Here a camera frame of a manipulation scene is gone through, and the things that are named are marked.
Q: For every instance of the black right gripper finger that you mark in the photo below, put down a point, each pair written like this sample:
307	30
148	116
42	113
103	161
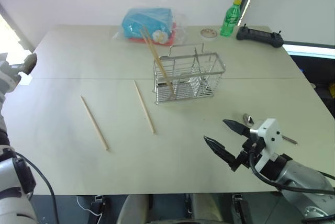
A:
218	148
236	127

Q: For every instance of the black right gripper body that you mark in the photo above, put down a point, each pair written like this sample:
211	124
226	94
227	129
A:
252	150

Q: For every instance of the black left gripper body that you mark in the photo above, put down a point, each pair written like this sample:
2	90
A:
29	63

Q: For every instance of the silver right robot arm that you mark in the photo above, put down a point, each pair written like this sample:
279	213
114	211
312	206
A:
301	182

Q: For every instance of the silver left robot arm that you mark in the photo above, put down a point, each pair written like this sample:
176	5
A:
11	182

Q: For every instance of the metal spoon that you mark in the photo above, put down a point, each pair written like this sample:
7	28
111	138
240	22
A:
247	118

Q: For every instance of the black table clamp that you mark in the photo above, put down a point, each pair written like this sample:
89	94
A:
99	204
239	205

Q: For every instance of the grey rounded shape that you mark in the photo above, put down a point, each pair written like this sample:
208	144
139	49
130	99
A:
206	207
133	209

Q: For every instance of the wooden chopstick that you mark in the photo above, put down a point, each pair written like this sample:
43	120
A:
154	47
154	54
94	123
144	106

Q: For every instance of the black remote controller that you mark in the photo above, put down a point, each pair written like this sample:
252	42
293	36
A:
259	36

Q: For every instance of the green plastic bottle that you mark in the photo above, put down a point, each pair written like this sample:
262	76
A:
229	20

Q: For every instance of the blue package in plastic bag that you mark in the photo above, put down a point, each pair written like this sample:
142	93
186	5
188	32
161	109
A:
146	23

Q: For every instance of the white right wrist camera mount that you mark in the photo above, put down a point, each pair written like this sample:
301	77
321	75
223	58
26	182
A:
269	132

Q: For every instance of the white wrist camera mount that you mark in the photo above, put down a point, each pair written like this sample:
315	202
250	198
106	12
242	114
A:
269	132
8	76

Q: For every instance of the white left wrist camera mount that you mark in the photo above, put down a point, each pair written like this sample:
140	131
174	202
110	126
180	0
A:
8	76

